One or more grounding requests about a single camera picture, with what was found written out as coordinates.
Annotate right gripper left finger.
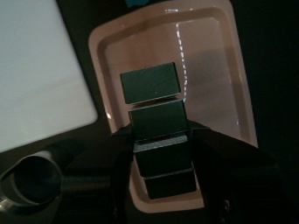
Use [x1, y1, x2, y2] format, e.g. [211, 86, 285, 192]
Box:
[54, 123, 137, 224]

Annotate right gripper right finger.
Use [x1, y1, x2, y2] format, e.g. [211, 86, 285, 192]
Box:
[189, 120, 293, 224]

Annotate green toy sushi piece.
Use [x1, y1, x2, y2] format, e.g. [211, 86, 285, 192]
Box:
[119, 61, 183, 106]
[133, 135, 195, 178]
[143, 169, 199, 200]
[127, 99, 191, 144]

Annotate pink plastic plate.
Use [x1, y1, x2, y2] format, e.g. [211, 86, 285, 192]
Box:
[89, 0, 259, 214]

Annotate white plastic cutting board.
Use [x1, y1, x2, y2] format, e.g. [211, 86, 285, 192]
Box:
[0, 0, 99, 154]

